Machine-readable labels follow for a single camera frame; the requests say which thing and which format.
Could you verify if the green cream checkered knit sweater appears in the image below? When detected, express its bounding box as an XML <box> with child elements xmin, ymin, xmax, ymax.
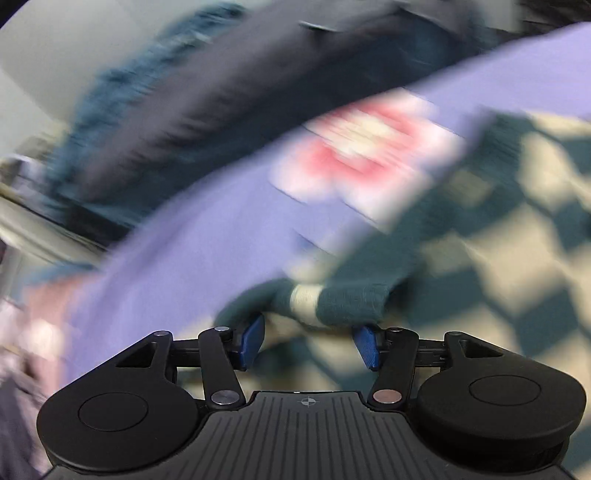
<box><xmin>177</xmin><ymin>110</ymin><xmax>591</xmax><ymax>478</ymax></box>

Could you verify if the purple floral bed sheet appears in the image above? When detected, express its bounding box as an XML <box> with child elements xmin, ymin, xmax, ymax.
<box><xmin>60</xmin><ymin>23</ymin><xmax>590</xmax><ymax>383</ymax></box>

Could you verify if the pink brown pillow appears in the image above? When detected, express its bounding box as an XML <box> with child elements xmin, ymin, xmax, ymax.
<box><xmin>23</xmin><ymin>273</ymin><xmax>97</xmax><ymax>364</ymax></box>

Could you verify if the mauve patterned garment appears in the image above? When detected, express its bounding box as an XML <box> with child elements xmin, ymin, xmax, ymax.
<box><xmin>0</xmin><ymin>299</ymin><xmax>66</xmax><ymax>480</ymax></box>

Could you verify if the teal crumpled blanket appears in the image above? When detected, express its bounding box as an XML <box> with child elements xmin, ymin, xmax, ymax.
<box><xmin>42</xmin><ymin>2</ymin><xmax>249</xmax><ymax>223</ymax></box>

